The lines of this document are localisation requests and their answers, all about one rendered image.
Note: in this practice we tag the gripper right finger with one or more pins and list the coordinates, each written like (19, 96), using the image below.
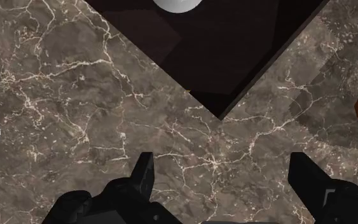
(318, 189)

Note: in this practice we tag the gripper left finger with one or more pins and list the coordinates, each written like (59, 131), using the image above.
(135, 198)

